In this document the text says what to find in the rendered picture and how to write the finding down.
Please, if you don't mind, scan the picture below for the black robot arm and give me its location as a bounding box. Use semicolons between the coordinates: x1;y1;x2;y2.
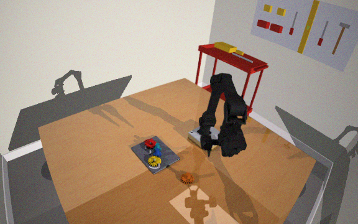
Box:
197;73;247;157

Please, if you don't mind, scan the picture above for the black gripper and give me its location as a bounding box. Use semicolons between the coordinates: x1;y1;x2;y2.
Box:
200;129;247;157

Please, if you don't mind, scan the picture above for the yellow gear with black stripe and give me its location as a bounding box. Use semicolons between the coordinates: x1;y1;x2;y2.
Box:
148;156;161;167

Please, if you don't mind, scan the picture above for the orange gear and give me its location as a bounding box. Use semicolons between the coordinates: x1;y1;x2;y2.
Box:
180;172;194;184

